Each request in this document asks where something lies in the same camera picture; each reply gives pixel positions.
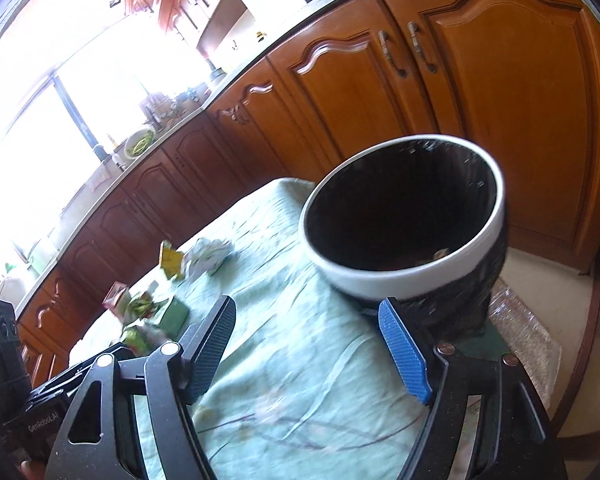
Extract dark wooden cabinet door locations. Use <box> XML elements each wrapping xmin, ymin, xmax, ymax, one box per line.
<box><xmin>162</xmin><ymin>115</ymin><xmax>248</xmax><ymax>223</ymax></box>

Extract narrow wooden cabinet door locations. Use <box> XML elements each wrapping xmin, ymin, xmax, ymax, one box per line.
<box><xmin>206</xmin><ymin>60</ymin><xmax>293</xmax><ymax>186</ymax></box>

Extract red snack packet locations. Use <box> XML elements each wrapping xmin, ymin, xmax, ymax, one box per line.
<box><xmin>102</xmin><ymin>282</ymin><xmax>131</xmax><ymax>320</ymax></box>

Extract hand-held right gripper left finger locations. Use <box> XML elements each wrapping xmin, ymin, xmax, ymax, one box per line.
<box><xmin>45</xmin><ymin>295</ymin><xmax>237</xmax><ymax>480</ymax></box>

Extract cluster of countertop jars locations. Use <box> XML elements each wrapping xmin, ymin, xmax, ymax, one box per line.
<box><xmin>139</xmin><ymin>87</ymin><xmax>203</xmax><ymax>128</ymax></box>

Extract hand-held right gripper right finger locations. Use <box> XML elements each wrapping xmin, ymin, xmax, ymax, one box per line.
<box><xmin>378</xmin><ymin>297</ymin><xmax>568</xmax><ymax>480</ymax></box>

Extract light green floral tablecloth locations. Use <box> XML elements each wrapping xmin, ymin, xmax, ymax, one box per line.
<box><xmin>70</xmin><ymin>177</ymin><xmax>481</xmax><ymax>480</ymax></box>

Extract large arched wooden cabinet door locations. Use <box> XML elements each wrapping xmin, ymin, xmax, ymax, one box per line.
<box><xmin>379</xmin><ymin>0</ymin><xmax>600</xmax><ymax>268</ymax></box>

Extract bowl of green vegetables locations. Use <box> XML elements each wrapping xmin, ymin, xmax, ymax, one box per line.
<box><xmin>124</xmin><ymin>127</ymin><xmax>157</xmax><ymax>159</ymax></box>

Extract green snack wrapper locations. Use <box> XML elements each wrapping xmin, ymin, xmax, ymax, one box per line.
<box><xmin>121</xmin><ymin>324</ymin><xmax>168</xmax><ymax>352</ymax></box>
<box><xmin>125</xmin><ymin>290</ymin><xmax>168</xmax><ymax>321</ymax></box>

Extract kitchen window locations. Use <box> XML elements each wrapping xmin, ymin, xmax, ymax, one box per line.
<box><xmin>0</xmin><ymin>0</ymin><xmax>216</xmax><ymax>281</ymax></box>

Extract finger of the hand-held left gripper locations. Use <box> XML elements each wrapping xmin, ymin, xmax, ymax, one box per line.
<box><xmin>67</xmin><ymin>342</ymin><xmax>148</xmax><ymax>378</ymax></box>

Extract bronze cabinet door handle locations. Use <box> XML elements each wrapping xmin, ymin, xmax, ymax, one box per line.
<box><xmin>407</xmin><ymin>21</ymin><xmax>439</xmax><ymax>75</ymax></box>
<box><xmin>378</xmin><ymin>30</ymin><xmax>408</xmax><ymax>79</ymax></box>

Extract white printed paper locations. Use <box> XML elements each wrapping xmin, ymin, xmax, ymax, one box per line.
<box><xmin>182</xmin><ymin>237</ymin><xmax>232</xmax><ymax>277</ymax></box>

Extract wooden kitchen cabinets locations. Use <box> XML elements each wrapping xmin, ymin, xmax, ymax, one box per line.
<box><xmin>12</xmin><ymin>0</ymin><xmax>446</xmax><ymax>318</ymax></box>

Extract yellow snack wrapper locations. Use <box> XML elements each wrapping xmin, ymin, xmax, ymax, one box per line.
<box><xmin>159</xmin><ymin>240</ymin><xmax>184</xmax><ymax>280</ymax></box>

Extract white trash bin black liner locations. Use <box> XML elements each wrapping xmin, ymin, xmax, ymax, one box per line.
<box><xmin>299</xmin><ymin>134</ymin><xmax>509</xmax><ymax>343</ymax></box>

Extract green carton packet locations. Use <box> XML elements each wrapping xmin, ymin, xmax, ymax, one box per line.
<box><xmin>159</xmin><ymin>297</ymin><xmax>191</xmax><ymax>332</ymax></box>

